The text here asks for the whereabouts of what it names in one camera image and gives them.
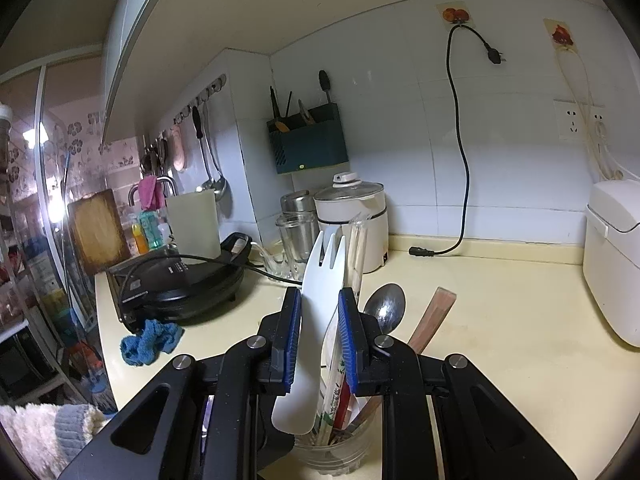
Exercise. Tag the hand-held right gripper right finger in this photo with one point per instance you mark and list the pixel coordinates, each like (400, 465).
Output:
(347, 347)

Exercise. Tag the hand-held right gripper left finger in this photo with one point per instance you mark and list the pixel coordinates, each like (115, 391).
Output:
(292, 347)

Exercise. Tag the red plastic spoon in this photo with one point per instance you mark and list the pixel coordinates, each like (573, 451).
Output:
(342, 405)

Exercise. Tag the white plastic fork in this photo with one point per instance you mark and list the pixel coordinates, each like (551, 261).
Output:
(320, 285)

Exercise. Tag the brown wooden chopsticks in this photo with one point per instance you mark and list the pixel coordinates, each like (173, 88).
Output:
(435, 315)

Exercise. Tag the chopsticks with green print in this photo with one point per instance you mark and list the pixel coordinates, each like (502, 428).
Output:
(359, 250)

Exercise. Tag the clear ribbed glass cup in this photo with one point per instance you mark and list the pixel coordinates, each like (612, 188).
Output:
(335, 455)

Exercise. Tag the person's left forearm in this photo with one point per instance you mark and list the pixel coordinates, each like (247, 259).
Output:
(45, 435)

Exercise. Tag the glass blender jar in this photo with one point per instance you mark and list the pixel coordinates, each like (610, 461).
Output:
(295, 245)

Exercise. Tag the white electric pot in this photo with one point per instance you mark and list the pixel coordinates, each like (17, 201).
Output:
(352, 225)

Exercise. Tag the blue cloth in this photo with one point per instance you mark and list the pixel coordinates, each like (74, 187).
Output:
(150, 342)

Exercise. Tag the cream plastic cutting board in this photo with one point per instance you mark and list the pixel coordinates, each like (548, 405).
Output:
(192, 225)

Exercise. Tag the green bottle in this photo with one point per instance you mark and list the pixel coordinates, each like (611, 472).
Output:
(151, 230)

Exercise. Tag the orange bottle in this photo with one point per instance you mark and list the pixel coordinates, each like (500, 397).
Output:
(141, 240)

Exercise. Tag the hanging metal ladles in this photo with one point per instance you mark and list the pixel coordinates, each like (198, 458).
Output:
(215, 160)

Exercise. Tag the dark green utensil holder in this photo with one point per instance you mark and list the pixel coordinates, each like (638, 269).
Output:
(310, 142)

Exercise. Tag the pink cloth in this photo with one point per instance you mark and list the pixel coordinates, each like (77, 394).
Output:
(151, 192)

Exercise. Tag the wooden cutting board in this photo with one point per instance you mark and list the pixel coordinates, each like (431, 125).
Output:
(97, 232)

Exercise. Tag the white rice cooker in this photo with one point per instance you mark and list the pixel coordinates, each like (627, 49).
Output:
(612, 260)

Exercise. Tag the wall hook rail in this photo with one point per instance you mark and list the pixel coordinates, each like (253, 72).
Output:
(205, 95)

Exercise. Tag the white wall socket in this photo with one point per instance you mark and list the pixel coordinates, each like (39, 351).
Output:
(575, 120)

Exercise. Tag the fruit sticker wall hook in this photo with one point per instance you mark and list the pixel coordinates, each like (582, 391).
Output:
(562, 35)
(454, 14)

